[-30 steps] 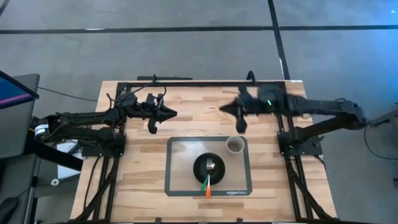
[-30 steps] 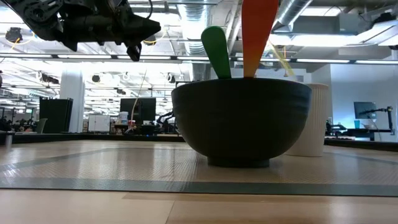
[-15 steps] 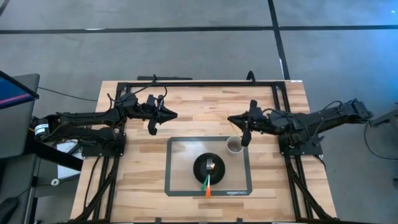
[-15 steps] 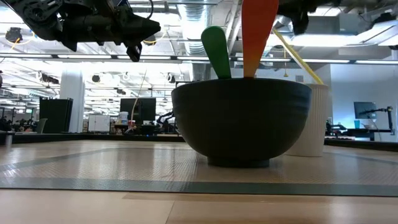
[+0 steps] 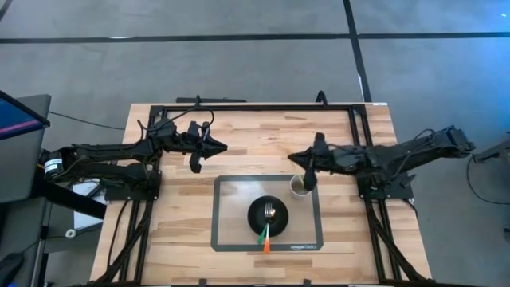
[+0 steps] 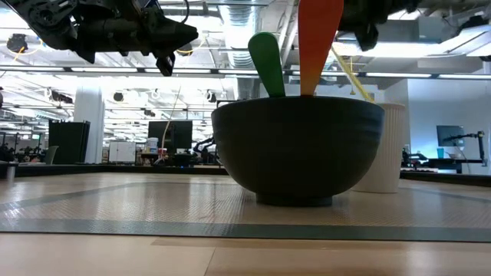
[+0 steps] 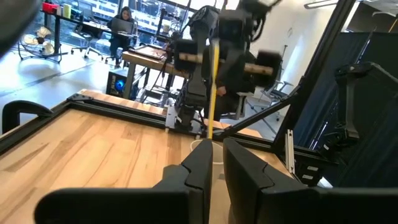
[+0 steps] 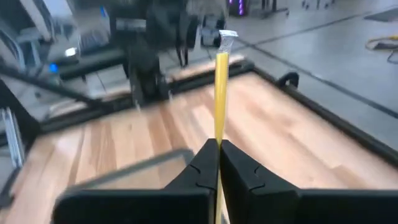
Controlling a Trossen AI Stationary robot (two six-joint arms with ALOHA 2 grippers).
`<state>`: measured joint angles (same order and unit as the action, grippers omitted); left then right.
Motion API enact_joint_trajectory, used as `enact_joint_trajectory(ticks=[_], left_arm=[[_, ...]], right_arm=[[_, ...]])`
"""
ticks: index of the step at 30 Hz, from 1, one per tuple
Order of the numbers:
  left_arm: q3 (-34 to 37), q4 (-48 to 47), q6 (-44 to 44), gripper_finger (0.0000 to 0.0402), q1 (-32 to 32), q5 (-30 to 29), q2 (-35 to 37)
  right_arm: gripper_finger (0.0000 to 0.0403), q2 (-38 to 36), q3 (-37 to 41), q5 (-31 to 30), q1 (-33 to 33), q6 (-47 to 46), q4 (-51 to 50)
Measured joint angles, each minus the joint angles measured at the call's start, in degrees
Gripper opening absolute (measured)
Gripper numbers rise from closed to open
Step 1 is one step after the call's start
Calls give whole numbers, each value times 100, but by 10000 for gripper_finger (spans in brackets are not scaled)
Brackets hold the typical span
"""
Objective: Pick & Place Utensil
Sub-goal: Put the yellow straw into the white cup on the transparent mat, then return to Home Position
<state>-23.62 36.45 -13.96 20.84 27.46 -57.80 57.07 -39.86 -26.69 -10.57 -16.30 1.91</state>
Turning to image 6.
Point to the translucent baking mat grey border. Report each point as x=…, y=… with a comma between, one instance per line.
x=115, y=211

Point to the black bowl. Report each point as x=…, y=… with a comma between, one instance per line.
x=297, y=149

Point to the white ribbed paper cup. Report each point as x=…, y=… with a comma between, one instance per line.
x=387, y=153

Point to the silver ceiling air duct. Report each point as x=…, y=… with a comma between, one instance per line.
x=239, y=38

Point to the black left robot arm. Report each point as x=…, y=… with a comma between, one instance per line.
x=42, y=23

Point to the white bucket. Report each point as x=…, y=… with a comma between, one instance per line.
x=152, y=145

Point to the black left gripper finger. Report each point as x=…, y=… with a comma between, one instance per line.
x=178, y=34

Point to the yellow chopstick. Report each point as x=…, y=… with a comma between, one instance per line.
x=351, y=74

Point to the white low cabinet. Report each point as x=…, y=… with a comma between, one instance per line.
x=122, y=152

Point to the small desk monitor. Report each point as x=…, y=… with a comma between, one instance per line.
x=449, y=135

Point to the black tall cabinet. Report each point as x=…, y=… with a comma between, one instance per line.
x=69, y=142

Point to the large black screen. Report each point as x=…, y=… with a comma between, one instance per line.
x=172, y=136

